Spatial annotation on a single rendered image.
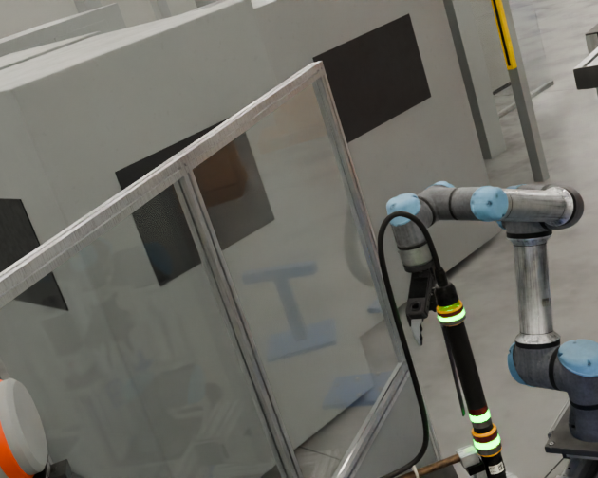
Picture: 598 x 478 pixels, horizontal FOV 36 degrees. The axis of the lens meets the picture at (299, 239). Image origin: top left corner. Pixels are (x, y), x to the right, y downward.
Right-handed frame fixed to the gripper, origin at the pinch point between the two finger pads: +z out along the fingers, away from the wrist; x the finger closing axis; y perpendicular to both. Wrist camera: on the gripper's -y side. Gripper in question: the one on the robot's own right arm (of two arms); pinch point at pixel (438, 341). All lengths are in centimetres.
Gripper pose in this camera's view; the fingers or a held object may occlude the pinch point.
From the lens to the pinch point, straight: 220.1
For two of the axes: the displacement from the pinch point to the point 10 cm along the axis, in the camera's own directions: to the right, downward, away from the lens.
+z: 3.0, 9.0, 3.1
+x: -8.7, 1.3, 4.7
